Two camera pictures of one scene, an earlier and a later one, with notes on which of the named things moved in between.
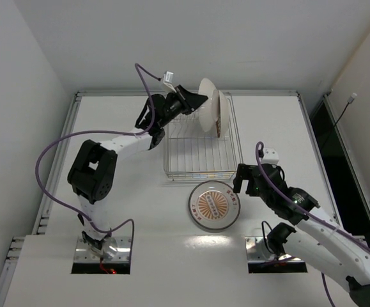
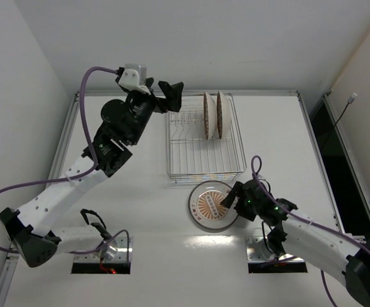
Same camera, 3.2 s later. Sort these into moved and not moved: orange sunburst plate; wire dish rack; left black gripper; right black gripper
Moved: right black gripper; left black gripper
Not moved: orange sunburst plate; wire dish rack
